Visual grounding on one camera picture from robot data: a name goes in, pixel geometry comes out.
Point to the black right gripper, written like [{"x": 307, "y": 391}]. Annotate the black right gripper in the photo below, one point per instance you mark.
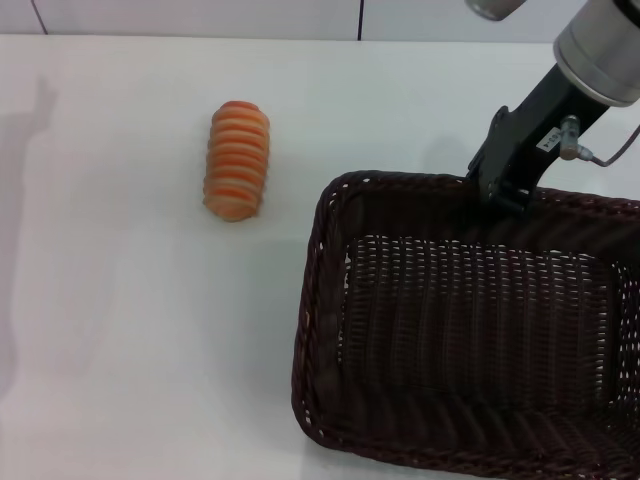
[{"x": 535, "y": 125}]

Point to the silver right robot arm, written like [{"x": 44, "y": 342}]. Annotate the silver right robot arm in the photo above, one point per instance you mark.
[{"x": 597, "y": 45}]

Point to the dark brown wicker basket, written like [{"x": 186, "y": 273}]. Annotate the dark brown wicker basket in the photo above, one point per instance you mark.
[{"x": 465, "y": 320}]

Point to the orange striped bread roll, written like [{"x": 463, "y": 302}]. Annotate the orange striped bread roll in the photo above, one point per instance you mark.
[{"x": 236, "y": 160}]

